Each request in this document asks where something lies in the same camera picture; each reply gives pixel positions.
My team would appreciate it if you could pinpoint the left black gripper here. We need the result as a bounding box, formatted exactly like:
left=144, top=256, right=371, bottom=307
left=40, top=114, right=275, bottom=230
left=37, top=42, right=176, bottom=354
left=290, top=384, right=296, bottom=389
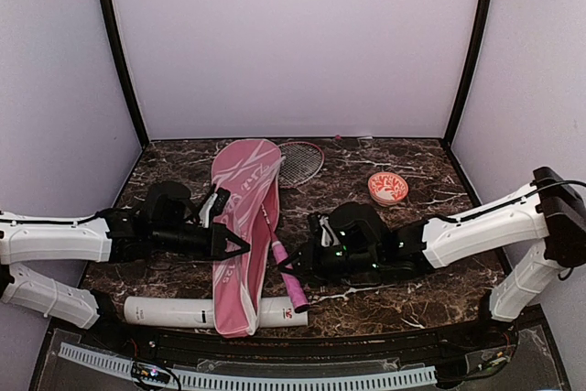
left=153, top=223, right=250, bottom=262

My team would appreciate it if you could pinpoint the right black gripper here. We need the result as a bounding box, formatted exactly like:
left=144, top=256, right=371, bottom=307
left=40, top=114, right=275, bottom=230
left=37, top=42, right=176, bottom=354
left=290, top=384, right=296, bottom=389
left=279, top=234, right=381, bottom=286

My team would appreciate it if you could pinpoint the pink racket cover bag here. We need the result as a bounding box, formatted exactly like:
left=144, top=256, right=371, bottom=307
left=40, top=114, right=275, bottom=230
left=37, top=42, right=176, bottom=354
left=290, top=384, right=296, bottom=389
left=212, top=138, right=282, bottom=338

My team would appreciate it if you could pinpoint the red racket with visible handle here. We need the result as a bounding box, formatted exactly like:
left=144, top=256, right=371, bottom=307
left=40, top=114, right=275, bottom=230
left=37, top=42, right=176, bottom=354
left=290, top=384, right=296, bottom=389
left=262, top=141, right=325, bottom=313

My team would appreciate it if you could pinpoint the white shuttlecock tube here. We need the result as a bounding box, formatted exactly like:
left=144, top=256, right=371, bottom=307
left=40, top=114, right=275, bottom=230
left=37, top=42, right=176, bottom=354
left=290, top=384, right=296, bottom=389
left=124, top=297, right=309, bottom=329

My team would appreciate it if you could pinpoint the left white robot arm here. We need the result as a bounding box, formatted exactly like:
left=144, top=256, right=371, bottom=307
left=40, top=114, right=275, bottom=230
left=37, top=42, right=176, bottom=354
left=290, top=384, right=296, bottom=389
left=1, top=181, right=250, bottom=351

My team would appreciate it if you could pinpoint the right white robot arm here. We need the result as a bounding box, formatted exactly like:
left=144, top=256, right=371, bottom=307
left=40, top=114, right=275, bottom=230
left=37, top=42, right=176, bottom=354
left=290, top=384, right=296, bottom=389
left=278, top=167, right=585, bottom=349

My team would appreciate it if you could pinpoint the red patterned bowl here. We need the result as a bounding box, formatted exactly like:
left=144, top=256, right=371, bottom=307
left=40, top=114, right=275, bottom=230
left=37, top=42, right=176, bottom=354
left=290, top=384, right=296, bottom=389
left=367, top=171, right=408, bottom=206

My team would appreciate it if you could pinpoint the small circuit board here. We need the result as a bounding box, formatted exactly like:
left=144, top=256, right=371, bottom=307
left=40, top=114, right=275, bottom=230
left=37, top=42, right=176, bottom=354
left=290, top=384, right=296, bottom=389
left=130, top=362, right=171, bottom=386

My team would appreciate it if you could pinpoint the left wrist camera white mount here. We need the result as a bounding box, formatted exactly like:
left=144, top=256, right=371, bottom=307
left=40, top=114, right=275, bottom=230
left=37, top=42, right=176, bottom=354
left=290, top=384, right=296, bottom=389
left=198, top=184, right=231, bottom=228

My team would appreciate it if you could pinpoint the white slotted cable duct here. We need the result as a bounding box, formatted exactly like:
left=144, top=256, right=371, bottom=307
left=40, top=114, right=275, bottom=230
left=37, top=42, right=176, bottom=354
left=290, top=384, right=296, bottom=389
left=58, top=342, right=437, bottom=391

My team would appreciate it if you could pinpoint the black front table rail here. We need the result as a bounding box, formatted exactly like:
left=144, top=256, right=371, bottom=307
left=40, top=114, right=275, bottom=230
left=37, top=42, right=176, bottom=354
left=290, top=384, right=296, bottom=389
left=48, top=307, right=518, bottom=364

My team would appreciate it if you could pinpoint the left black frame post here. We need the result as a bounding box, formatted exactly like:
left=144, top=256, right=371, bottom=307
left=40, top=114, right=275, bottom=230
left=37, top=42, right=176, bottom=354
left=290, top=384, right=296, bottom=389
left=99, top=0, right=150, bottom=149

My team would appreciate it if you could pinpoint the black frame post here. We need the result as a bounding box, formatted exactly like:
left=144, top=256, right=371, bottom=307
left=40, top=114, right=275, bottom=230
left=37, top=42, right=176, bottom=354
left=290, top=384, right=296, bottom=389
left=99, top=0, right=150, bottom=149
left=442, top=0, right=491, bottom=150

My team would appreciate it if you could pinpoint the right black frame post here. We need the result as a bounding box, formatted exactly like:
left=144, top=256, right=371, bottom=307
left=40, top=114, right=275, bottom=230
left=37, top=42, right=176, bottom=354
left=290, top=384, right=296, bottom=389
left=442, top=0, right=491, bottom=150

